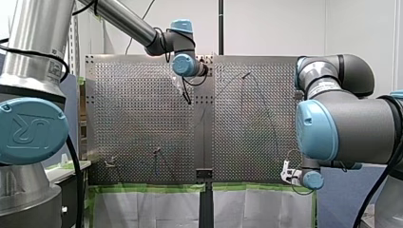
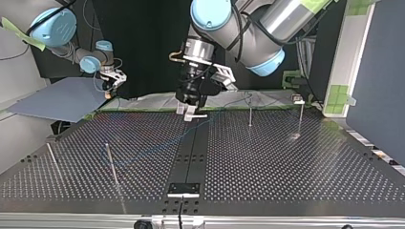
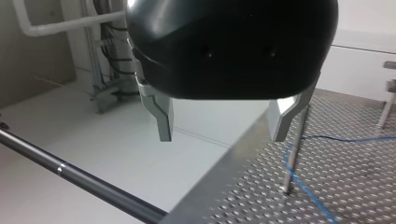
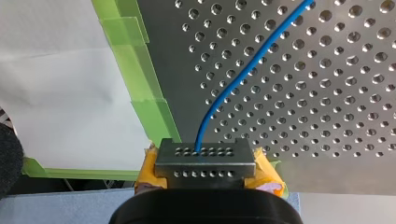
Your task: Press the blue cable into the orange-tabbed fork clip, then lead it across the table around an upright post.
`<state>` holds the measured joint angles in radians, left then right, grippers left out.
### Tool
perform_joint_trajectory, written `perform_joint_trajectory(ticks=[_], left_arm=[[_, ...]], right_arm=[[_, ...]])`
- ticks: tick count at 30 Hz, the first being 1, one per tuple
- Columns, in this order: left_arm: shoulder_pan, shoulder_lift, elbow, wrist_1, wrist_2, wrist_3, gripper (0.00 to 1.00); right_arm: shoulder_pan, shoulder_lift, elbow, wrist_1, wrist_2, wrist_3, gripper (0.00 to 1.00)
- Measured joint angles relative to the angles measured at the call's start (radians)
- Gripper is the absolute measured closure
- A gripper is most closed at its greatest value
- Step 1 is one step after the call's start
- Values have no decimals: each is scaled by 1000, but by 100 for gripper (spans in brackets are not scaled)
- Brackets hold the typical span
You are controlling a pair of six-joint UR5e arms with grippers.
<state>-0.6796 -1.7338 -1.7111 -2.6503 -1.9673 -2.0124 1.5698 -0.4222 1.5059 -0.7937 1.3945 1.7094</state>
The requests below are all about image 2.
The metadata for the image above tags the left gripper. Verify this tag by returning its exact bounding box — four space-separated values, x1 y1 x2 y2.
174 62 222 123

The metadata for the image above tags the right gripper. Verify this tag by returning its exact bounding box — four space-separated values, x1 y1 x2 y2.
101 75 120 100

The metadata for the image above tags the grey board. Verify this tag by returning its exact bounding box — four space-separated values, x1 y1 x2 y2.
7 76 110 124

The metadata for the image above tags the black panel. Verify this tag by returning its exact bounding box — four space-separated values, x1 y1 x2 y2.
30 0 323 99

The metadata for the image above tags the connector holder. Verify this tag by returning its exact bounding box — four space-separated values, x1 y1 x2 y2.
166 182 202 199

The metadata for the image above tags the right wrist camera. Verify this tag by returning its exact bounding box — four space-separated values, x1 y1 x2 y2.
99 68 128 91

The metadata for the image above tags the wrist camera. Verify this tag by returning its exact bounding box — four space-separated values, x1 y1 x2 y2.
99 68 128 91
209 63 239 93

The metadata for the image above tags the blue cable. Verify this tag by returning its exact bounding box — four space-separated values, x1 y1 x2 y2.
100 91 256 168

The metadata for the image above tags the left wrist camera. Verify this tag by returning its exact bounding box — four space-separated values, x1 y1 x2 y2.
209 63 239 93

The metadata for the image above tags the metal post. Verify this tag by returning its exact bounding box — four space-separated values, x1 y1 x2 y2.
46 142 66 185
105 142 121 187
291 94 306 126
244 92 254 128

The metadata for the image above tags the black cable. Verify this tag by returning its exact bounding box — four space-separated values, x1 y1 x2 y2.
224 0 321 63
24 0 78 36

